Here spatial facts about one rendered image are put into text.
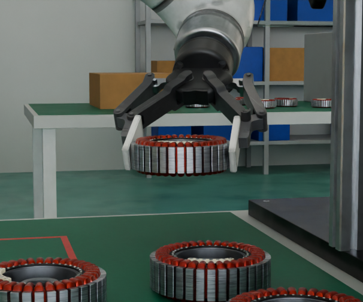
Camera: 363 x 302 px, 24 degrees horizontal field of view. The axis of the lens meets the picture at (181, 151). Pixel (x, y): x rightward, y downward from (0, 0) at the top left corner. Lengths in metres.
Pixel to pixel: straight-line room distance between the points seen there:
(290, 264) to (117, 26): 6.75
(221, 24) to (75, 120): 2.29
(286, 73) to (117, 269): 6.56
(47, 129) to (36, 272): 2.66
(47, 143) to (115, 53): 4.22
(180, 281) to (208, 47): 0.41
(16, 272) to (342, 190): 0.34
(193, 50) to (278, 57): 6.30
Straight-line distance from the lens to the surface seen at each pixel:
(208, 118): 3.49
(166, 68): 7.14
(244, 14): 1.20
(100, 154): 7.63
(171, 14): 1.20
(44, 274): 0.78
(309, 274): 0.89
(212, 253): 0.84
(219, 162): 0.94
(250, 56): 7.30
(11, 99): 7.54
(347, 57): 0.89
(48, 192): 3.46
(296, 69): 7.45
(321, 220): 1.07
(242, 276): 0.77
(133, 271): 0.89
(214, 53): 1.10
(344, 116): 0.89
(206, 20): 1.15
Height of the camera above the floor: 0.96
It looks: 6 degrees down
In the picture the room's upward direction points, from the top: straight up
